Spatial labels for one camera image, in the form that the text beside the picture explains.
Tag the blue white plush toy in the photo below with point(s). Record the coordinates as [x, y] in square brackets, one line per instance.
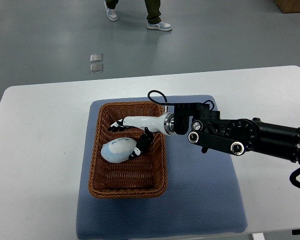
[118, 150]

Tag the lower metal floor plate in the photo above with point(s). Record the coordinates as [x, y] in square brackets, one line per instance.
[96, 68]

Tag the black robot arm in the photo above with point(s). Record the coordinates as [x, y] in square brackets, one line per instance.
[205, 128]

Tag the person's right leg and shoe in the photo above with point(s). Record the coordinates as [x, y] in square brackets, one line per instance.
[110, 7]

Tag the upper metal floor plate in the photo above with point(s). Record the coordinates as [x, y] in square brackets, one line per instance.
[96, 57]

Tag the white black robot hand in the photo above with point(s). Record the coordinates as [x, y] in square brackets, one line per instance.
[150, 125]

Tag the brown wicker basket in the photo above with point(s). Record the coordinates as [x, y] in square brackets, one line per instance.
[142, 177]

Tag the metal floor plate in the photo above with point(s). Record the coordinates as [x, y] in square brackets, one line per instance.
[96, 57]
[96, 68]

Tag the brown cardboard box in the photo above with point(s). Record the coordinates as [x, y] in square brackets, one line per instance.
[288, 6]

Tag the white table leg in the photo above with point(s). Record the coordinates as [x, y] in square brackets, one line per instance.
[258, 236]

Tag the person's left leg and shoe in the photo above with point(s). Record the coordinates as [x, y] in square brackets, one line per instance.
[154, 21]

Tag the person's leg and shoe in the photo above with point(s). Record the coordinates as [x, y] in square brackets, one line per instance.
[110, 7]
[154, 21]

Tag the blue padded mat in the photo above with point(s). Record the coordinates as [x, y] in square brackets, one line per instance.
[202, 197]

